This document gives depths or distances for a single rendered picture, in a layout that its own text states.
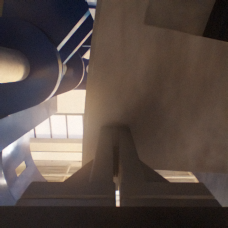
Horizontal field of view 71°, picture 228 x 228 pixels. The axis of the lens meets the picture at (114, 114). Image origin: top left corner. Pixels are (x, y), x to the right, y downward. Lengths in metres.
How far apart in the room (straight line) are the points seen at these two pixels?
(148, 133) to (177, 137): 0.03
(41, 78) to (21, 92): 0.08
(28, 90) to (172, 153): 0.47
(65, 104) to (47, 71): 9.25
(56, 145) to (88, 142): 9.82
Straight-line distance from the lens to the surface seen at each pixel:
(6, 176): 3.05
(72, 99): 9.59
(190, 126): 0.17
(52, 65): 0.52
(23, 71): 0.52
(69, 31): 0.55
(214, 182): 0.27
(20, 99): 0.58
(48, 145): 10.16
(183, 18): 0.35
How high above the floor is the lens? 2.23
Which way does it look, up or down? 15 degrees up
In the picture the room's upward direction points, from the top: 179 degrees counter-clockwise
